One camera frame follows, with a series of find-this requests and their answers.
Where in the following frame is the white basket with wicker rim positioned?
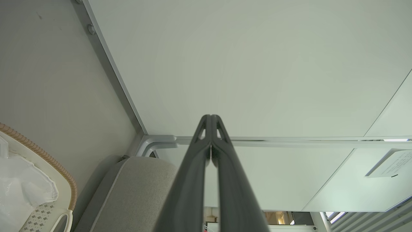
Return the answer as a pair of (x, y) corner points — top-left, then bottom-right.
(0, 122), (78, 232)

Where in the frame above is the white plastic bag liner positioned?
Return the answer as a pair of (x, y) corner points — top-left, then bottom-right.
(0, 135), (59, 232)

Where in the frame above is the white printed paper sign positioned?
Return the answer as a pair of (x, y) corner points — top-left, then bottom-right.
(365, 149), (412, 178)

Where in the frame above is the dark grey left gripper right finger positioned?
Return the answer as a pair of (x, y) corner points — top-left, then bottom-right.
(211, 115), (269, 232)

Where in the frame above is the grey upholstered chair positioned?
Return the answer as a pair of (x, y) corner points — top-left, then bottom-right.
(73, 156), (179, 232)

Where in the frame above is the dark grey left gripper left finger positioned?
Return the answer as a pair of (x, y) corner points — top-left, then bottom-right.
(153, 114), (212, 232)

